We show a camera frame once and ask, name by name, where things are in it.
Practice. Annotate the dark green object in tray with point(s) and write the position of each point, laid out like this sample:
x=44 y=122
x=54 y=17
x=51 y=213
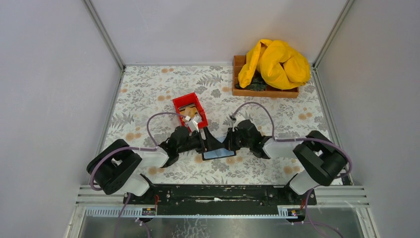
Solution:
x=257 y=84

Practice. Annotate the black card holder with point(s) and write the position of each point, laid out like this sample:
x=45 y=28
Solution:
x=218 y=154

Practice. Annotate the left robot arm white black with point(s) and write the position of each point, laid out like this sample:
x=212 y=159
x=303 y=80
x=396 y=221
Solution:
x=117 y=167

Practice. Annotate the wooden tray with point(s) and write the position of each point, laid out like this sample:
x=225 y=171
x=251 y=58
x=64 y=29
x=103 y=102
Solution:
x=238 y=63

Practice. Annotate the yellow cloth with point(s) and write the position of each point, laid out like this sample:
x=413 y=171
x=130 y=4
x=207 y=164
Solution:
x=279 y=65

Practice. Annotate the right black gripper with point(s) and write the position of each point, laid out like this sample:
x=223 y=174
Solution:
x=230 y=140

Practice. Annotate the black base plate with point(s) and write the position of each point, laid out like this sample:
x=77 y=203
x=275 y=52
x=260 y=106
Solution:
x=210 y=199

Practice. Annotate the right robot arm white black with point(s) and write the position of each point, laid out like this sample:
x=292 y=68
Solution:
x=322 y=160

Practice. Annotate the gold VIP card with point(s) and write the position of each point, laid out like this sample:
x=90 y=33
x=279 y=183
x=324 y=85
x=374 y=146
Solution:
x=189 y=112

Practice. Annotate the floral table mat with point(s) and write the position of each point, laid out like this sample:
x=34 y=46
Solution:
x=143 y=116

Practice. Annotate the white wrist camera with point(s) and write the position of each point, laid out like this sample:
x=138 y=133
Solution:
x=192 y=123
x=236 y=120

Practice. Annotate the red plastic bin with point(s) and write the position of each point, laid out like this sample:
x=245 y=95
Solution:
x=191 y=98

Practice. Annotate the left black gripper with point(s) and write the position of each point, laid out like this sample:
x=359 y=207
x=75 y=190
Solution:
x=203 y=142

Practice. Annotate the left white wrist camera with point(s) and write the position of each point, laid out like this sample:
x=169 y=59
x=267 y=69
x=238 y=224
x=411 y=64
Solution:
x=192 y=123

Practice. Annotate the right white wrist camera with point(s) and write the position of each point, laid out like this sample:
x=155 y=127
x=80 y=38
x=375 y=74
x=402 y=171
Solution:
x=236 y=120

